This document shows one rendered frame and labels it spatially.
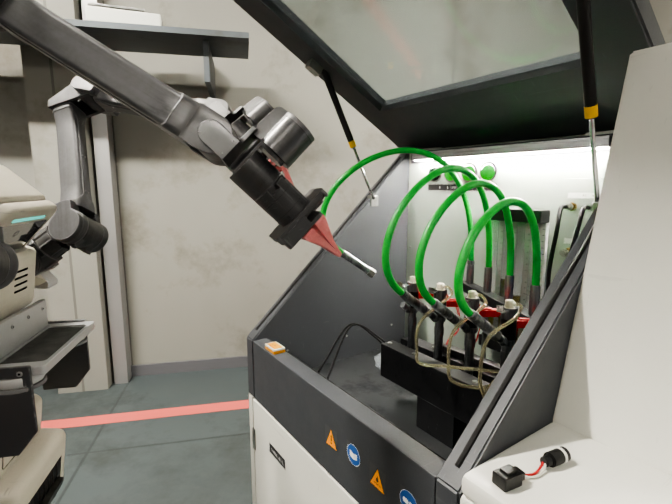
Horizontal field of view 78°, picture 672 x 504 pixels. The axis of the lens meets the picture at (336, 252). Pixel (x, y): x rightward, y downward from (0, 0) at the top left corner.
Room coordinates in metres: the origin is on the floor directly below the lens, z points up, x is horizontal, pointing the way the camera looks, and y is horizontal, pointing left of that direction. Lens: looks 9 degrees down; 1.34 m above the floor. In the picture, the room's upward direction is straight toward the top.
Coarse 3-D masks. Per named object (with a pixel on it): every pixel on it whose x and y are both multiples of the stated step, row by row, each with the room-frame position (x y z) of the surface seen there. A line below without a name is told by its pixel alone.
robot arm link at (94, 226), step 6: (90, 222) 0.97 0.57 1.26; (96, 222) 1.00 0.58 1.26; (90, 228) 0.97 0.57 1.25; (96, 228) 0.99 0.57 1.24; (102, 228) 1.01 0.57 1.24; (90, 234) 0.97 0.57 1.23; (96, 234) 0.98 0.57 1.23; (102, 234) 1.00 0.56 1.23; (84, 240) 0.96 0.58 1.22; (90, 240) 0.97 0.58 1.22; (96, 240) 0.99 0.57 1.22; (72, 246) 0.94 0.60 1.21; (78, 246) 0.97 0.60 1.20; (84, 246) 0.97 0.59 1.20; (90, 246) 0.98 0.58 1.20; (96, 246) 1.00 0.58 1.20; (84, 252) 0.97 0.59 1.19; (90, 252) 0.99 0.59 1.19
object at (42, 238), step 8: (40, 232) 0.96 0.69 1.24; (48, 232) 0.96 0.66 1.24; (32, 240) 0.94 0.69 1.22; (40, 240) 0.95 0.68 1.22; (48, 240) 0.95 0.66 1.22; (40, 248) 0.94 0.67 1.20; (48, 248) 0.95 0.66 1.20; (56, 248) 0.96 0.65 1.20; (64, 248) 0.97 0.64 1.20; (48, 256) 0.95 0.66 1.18; (56, 256) 0.97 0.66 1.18; (48, 264) 0.96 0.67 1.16; (56, 264) 1.02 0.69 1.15; (40, 272) 0.93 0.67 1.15
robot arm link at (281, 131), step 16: (272, 112) 0.62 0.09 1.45; (288, 112) 0.62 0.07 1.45; (208, 128) 0.59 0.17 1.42; (224, 128) 0.59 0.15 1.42; (256, 128) 0.60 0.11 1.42; (272, 128) 0.61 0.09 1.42; (288, 128) 0.60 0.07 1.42; (304, 128) 0.61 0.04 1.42; (208, 144) 0.58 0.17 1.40; (224, 144) 0.58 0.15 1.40; (240, 144) 0.59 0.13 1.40; (272, 144) 0.60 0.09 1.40; (288, 144) 0.60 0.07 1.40; (304, 144) 0.62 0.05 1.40; (224, 160) 0.59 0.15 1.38; (288, 160) 0.61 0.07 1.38
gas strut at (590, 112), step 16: (576, 0) 0.65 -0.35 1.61; (592, 32) 0.65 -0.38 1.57; (592, 48) 0.66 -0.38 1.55; (592, 64) 0.67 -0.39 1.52; (592, 80) 0.67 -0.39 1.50; (592, 96) 0.68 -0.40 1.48; (592, 112) 0.69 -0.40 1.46; (592, 128) 0.70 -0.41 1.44; (592, 144) 0.71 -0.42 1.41; (592, 160) 0.72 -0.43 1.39
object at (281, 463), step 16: (256, 400) 1.03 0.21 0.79; (256, 416) 1.02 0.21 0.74; (272, 416) 0.95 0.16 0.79; (256, 432) 1.02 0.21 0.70; (272, 432) 0.94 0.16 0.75; (288, 432) 0.88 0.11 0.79; (256, 448) 1.02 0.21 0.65; (272, 448) 0.94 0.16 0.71; (288, 448) 0.87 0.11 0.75; (304, 448) 0.82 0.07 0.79; (256, 464) 1.03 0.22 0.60; (272, 464) 0.94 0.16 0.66; (288, 464) 0.87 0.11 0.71; (304, 464) 0.81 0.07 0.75; (256, 480) 1.03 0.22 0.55; (272, 480) 0.95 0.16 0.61; (288, 480) 0.87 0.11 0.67; (304, 480) 0.81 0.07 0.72; (320, 480) 0.76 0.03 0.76; (256, 496) 1.03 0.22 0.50; (272, 496) 0.95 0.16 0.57; (288, 496) 0.88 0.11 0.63; (304, 496) 0.81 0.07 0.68; (320, 496) 0.76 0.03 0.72; (336, 496) 0.71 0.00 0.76
